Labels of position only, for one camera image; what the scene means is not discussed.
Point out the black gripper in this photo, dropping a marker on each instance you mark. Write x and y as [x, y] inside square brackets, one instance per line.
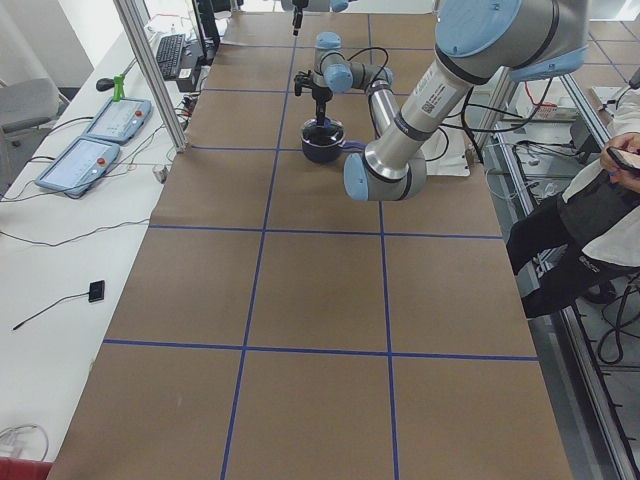
[319, 95]

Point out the dark blue pot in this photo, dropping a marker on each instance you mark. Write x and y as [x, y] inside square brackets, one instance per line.
[324, 150]

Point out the glass pot lid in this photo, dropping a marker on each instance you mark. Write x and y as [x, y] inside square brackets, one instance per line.
[327, 128]

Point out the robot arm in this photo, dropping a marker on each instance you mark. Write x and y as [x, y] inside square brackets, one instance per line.
[535, 40]

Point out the person hand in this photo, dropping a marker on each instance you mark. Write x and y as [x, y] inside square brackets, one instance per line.
[628, 141]

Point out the black keyboard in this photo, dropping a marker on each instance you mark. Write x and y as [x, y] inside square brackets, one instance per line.
[168, 55]

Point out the upper teach pendant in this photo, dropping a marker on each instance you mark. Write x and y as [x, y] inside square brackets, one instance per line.
[119, 121]

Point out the teach pendant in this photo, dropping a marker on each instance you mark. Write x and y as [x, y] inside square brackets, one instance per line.
[119, 121]
[85, 161]

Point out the lower teach pendant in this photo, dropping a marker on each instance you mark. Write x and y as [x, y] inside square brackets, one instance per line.
[85, 161]

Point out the black usb hub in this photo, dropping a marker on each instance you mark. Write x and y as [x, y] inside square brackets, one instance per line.
[96, 291]

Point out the seated person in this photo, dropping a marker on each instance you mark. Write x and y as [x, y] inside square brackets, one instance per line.
[596, 220]

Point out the black smartphone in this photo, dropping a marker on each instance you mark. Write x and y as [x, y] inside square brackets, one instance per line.
[625, 160]

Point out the green handled tool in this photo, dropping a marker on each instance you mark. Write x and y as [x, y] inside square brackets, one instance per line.
[116, 84]

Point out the aluminium frame post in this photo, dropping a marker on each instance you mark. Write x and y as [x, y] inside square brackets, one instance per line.
[133, 26]

